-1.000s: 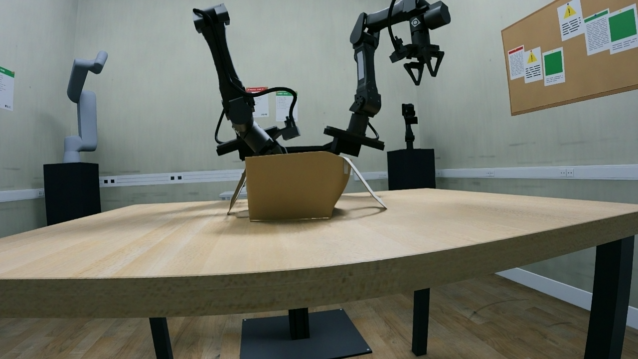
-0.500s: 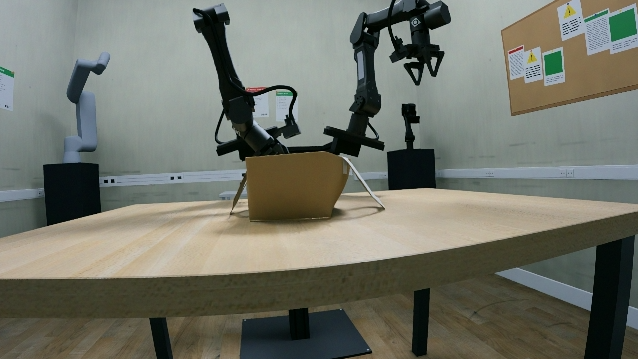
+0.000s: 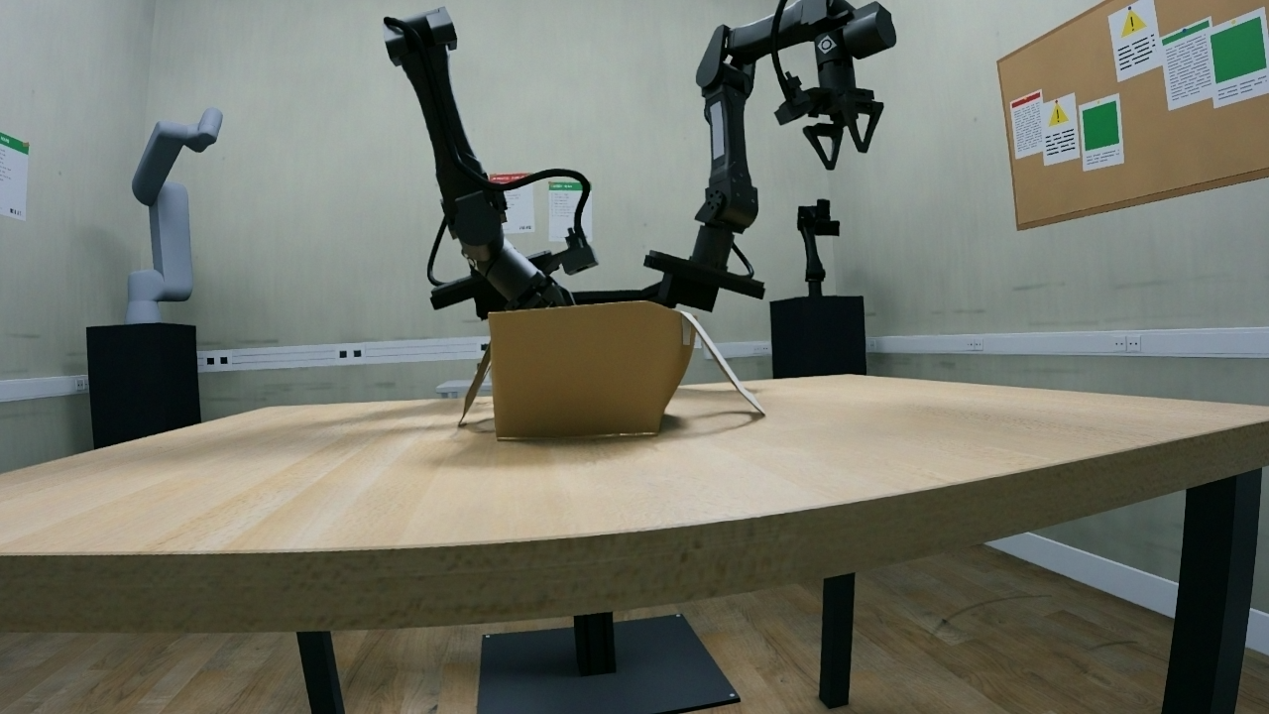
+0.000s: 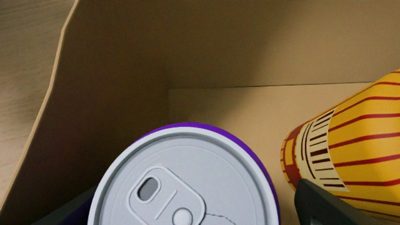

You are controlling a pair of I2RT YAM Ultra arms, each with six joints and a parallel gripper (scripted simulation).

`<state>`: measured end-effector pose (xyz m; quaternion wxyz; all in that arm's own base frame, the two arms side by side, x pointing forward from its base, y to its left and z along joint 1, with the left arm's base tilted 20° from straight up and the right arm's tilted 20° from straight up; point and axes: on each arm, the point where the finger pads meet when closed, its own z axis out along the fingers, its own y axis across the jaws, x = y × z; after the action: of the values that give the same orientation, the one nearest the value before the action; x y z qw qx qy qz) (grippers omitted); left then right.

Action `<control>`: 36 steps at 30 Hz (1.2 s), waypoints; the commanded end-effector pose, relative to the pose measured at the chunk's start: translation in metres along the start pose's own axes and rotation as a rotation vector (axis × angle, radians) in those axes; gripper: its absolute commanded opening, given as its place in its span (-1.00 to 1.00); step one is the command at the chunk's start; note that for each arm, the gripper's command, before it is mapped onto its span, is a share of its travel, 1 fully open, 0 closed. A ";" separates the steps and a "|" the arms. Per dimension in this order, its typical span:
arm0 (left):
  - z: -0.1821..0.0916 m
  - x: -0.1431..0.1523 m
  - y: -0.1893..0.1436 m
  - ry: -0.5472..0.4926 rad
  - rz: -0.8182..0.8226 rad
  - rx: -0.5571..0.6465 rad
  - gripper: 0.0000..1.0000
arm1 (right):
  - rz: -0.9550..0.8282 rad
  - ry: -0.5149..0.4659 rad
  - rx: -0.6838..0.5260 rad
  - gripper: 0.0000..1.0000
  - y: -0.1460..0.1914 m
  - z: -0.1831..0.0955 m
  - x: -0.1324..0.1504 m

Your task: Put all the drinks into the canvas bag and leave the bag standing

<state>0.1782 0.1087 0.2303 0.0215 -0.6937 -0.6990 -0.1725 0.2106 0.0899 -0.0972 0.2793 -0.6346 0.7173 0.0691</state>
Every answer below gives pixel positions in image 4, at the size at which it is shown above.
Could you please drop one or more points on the tan bag floor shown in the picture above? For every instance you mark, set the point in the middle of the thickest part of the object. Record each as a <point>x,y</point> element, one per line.
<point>261,117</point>

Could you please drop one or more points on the yellow drink can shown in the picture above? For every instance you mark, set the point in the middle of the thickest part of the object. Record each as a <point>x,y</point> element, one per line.
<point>352,149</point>

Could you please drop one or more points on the purple drink can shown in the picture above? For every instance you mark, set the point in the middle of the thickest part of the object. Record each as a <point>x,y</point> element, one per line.
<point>186,173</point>

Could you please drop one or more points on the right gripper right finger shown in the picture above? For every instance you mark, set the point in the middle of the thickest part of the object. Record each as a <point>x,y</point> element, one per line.
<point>316,206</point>

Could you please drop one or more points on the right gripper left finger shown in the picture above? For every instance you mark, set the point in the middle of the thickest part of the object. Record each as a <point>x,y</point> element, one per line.
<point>75,212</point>

